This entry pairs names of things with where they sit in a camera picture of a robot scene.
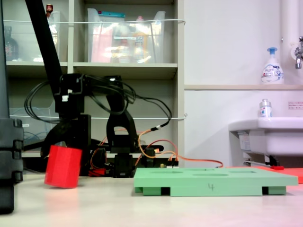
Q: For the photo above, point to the beige shelf unit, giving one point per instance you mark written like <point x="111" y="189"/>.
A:
<point x="125" y="68"/>

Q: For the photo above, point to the small red piece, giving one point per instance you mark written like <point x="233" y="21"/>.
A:
<point x="277" y="167"/>

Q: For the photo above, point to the teal topped packet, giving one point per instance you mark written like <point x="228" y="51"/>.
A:
<point x="111" y="15"/>

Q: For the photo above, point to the small orange flat block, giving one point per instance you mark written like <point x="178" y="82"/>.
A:
<point x="294" y="175"/>

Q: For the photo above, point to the small clear sanitizer bottle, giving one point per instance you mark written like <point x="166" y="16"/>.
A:
<point x="265" y="110"/>

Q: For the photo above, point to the white sink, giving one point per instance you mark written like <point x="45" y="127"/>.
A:
<point x="272" y="137"/>

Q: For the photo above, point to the yellow label bottle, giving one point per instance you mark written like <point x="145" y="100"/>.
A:
<point x="139" y="47"/>

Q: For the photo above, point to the small circuit board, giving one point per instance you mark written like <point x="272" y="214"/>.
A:
<point x="175" y="163"/>

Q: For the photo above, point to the large clear plastic bin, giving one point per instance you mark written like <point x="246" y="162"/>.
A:
<point x="156" y="47"/>

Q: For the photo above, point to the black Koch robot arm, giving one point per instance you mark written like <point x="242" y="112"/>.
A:
<point x="117" y="106"/>

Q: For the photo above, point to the metal faucet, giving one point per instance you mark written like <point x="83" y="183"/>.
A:
<point x="298" y="53"/>

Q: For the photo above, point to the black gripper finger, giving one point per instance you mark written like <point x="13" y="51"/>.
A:
<point x="50" y="134"/>
<point x="84" y="132"/>

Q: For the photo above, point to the low clear plastic bin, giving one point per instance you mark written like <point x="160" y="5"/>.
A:
<point x="35" y="132"/>

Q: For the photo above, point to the green shape sorter board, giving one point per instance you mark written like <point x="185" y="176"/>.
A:
<point x="236" y="184"/>

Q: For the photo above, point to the red and black base mount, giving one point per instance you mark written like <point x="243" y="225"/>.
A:
<point x="97" y="172"/>

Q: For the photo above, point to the white pump soap bottle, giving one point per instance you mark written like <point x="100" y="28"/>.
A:
<point x="272" y="71"/>

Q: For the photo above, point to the red octagonal pillar block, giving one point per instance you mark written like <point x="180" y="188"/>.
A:
<point x="62" y="168"/>

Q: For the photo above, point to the pink package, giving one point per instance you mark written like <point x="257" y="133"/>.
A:
<point x="100" y="47"/>

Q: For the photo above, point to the dark round bottle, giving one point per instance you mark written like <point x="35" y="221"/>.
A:
<point x="10" y="47"/>

